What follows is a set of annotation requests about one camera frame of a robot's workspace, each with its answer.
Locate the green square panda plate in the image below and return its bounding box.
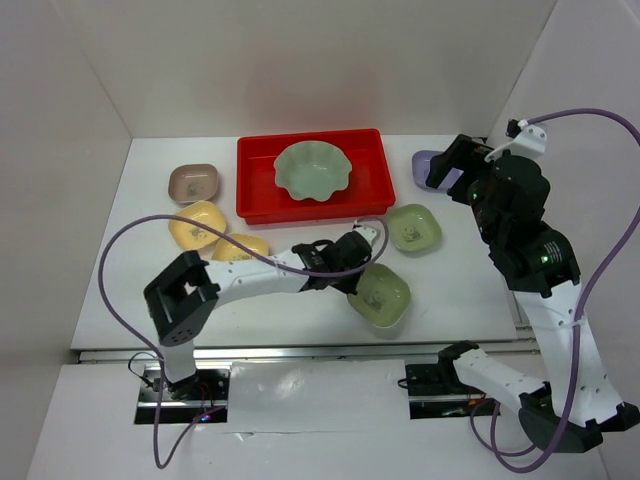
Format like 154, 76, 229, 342
347, 263, 411, 329

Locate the large green scalloped bowl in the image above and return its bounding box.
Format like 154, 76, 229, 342
274, 140, 353, 202

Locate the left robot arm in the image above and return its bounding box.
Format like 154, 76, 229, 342
144, 226, 379, 399

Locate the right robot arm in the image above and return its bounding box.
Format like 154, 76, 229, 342
426, 134, 639, 453

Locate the red plastic bin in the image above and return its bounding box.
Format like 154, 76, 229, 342
236, 128, 396, 225

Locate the purple square panda plate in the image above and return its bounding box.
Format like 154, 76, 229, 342
411, 150, 462, 192

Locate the green square plate upper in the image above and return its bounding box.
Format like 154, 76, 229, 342
385, 204, 442, 254

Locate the yellow square panda plate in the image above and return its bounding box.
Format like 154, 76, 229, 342
212, 233, 270, 262

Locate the yellow square plate upper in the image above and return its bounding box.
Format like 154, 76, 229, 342
169, 201, 227, 250

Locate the pink square panda plate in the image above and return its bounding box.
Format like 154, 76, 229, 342
168, 164, 220, 204

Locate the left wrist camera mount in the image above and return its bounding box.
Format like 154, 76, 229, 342
352, 221, 380, 247

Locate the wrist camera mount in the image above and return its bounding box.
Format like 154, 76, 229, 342
352, 221, 380, 247
484, 119, 547, 162

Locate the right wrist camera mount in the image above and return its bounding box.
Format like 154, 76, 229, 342
484, 119, 547, 162

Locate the aluminium mounting rail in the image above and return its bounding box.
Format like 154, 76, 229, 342
74, 339, 546, 364

